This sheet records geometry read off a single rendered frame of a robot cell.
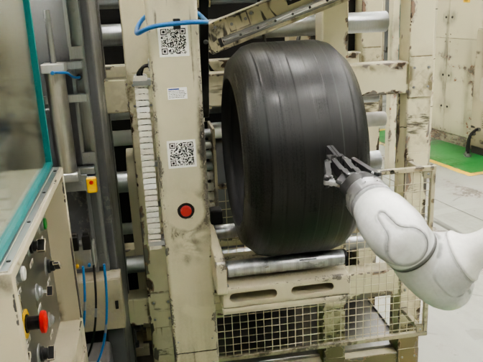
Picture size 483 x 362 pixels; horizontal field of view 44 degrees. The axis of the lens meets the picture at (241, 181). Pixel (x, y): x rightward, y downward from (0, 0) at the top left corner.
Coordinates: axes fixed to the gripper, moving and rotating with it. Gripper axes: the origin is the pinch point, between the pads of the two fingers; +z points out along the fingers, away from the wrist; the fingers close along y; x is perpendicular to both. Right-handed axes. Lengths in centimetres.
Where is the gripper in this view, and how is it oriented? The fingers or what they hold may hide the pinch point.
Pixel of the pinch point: (333, 156)
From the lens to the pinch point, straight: 137.6
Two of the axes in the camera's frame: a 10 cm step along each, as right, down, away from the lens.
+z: -1.7, -4.1, 9.0
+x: 0.2, 9.1, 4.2
